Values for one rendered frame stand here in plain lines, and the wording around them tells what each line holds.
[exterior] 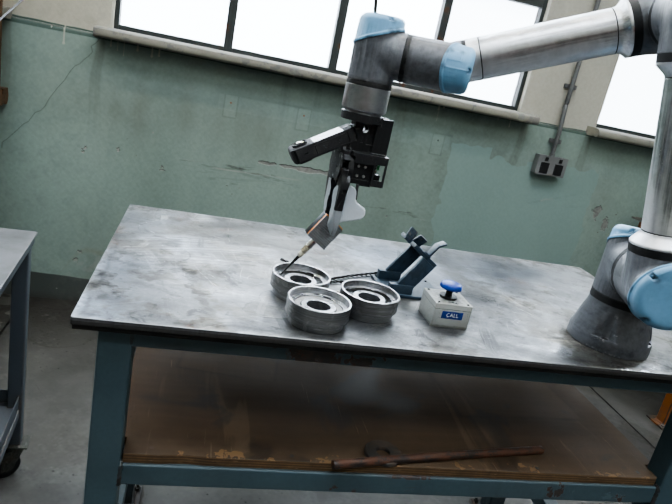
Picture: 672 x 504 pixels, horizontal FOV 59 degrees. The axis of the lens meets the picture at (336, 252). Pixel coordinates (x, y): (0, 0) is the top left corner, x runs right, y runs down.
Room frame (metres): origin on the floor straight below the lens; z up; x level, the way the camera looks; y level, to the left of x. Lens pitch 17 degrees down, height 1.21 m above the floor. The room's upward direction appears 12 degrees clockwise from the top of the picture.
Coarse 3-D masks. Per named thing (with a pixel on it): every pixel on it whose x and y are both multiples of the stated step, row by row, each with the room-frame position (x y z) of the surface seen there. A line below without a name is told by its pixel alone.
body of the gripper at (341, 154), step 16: (352, 112) 0.99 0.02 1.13; (368, 128) 1.01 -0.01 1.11; (384, 128) 1.01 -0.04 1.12; (352, 144) 1.00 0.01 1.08; (368, 144) 1.01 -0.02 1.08; (384, 144) 1.01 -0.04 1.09; (336, 160) 1.00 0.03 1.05; (352, 160) 0.98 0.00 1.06; (368, 160) 0.99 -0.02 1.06; (384, 160) 1.00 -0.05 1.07; (336, 176) 0.98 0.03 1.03; (352, 176) 0.99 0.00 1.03; (368, 176) 1.00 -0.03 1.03; (384, 176) 1.00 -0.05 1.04
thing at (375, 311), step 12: (348, 288) 1.00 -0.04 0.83; (372, 288) 1.03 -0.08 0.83; (384, 288) 1.02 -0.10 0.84; (360, 300) 0.93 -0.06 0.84; (372, 300) 1.00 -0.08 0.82; (384, 300) 0.98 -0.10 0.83; (396, 300) 0.96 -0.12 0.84; (360, 312) 0.93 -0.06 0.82; (372, 312) 0.93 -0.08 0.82; (384, 312) 0.93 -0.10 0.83; (396, 312) 0.97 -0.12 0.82
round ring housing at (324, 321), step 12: (300, 288) 0.93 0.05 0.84; (312, 288) 0.94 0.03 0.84; (324, 288) 0.95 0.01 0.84; (288, 300) 0.87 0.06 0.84; (312, 300) 0.91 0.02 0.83; (324, 300) 0.92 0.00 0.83; (336, 300) 0.93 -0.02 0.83; (348, 300) 0.91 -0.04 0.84; (288, 312) 0.87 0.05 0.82; (300, 312) 0.85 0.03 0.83; (312, 312) 0.84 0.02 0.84; (324, 312) 0.85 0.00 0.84; (336, 312) 0.85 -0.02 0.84; (348, 312) 0.88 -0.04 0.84; (300, 324) 0.86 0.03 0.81; (312, 324) 0.84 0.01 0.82; (324, 324) 0.85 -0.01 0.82; (336, 324) 0.86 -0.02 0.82
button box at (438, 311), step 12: (432, 300) 1.00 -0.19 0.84; (444, 300) 1.00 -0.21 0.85; (456, 300) 1.01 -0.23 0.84; (432, 312) 0.98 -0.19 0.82; (444, 312) 0.98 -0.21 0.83; (456, 312) 0.99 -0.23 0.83; (468, 312) 0.99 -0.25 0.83; (432, 324) 0.98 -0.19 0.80; (444, 324) 0.98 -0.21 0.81; (456, 324) 0.99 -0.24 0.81
